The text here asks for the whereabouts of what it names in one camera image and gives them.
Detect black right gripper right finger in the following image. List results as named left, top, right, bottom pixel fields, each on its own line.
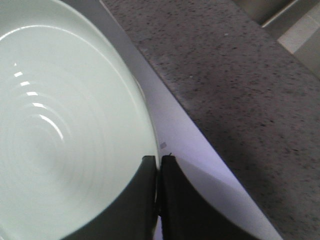
left=159, top=155, right=255, bottom=240

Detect pale green round plate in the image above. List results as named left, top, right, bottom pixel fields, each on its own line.
left=0, top=0, right=159, bottom=240

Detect grey stone kitchen counter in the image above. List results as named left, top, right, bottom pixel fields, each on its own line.
left=105, top=0, right=320, bottom=240

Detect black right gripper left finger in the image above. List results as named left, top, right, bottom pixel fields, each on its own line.
left=64, top=155, right=158, bottom=240

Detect stainless steel sink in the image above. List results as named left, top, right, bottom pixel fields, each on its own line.
left=235, top=0, right=320, bottom=77

